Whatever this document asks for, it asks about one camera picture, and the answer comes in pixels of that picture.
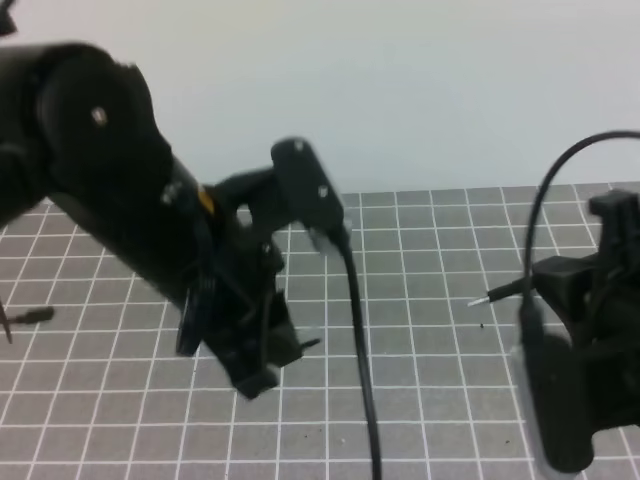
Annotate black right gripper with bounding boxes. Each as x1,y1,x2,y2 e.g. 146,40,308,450
533,189,639,429

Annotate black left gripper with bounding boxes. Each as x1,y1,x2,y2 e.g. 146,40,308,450
174,168,304,399

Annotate black clear pen cap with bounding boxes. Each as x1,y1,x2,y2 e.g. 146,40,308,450
299,328,324,351

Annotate black pen silver tip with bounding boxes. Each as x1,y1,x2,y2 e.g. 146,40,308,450
467,279,524,307

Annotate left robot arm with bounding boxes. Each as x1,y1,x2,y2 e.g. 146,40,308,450
1,43,303,399

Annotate right wrist camera black grey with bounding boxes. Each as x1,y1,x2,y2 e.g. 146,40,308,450
510,298,594,479

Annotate wrist camera black grey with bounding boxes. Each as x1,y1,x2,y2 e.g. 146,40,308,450
271,137,351,256
510,298,594,479

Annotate black right camera cable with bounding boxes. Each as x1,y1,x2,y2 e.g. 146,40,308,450
522,129,640,346

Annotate black camera cable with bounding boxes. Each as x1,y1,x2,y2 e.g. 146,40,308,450
522,129,640,346
327,227,384,480

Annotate black left camera cable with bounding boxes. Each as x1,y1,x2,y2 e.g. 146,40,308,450
327,227,384,480

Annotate left wrist camera black grey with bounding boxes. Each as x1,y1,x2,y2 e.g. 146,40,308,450
271,137,351,256

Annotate black cable ties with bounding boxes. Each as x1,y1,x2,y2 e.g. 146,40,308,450
0,0,55,345

